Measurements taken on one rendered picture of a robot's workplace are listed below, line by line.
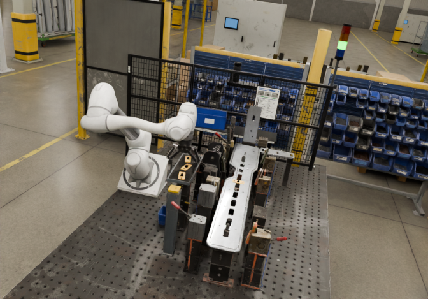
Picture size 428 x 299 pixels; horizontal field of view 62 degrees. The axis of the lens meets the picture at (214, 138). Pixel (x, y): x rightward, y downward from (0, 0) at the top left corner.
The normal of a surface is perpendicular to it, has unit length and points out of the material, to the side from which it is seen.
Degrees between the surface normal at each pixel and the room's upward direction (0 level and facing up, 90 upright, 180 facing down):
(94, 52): 91
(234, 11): 90
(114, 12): 89
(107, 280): 0
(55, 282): 0
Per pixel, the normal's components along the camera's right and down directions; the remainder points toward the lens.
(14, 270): 0.12, -0.91
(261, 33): -0.27, 0.35
